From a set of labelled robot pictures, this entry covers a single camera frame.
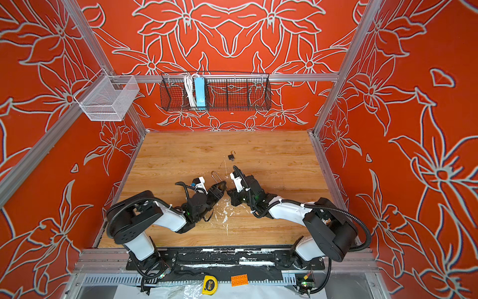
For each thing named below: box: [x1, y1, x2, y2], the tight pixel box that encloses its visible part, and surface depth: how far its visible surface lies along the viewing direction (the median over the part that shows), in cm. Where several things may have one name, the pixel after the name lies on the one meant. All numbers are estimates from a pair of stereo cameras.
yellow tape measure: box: [201, 274, 219, 296], surface depth 68 cm
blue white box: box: [194, 77, 207, 108], surface depth 91 cm
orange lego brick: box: [230, 274, 249, 288], surface depth 70 cm
